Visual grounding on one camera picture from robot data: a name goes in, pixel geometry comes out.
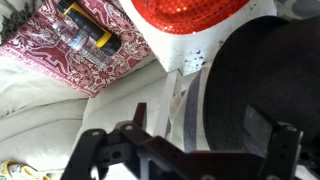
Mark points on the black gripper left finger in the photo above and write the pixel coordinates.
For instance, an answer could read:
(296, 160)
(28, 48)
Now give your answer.
(97, 150)

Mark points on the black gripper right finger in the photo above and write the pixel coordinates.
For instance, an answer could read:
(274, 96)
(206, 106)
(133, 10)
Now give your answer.
(280, 143)

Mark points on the black felt hat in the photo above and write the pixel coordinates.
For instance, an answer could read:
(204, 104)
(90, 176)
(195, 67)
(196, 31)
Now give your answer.
(271, 63)

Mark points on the red sequin hat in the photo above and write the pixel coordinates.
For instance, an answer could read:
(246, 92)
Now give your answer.
(186, 16)

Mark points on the beige sofa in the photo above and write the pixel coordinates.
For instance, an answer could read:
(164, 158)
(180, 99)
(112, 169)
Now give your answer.
(41, 134)

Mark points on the floral yellow blanket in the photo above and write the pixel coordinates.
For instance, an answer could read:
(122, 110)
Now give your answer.
(12, 170)

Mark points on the striped grey white towel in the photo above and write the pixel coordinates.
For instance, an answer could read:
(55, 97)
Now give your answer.
(186, 115)

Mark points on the black yellow flashlight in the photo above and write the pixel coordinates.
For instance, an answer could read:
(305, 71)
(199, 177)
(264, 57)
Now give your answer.
(106, 41)

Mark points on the red patterned cloth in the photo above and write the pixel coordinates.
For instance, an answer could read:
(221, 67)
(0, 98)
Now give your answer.
(37, 46)

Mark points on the clear plastic water bottle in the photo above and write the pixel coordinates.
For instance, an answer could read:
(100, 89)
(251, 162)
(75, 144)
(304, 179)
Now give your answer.
(79, 41)

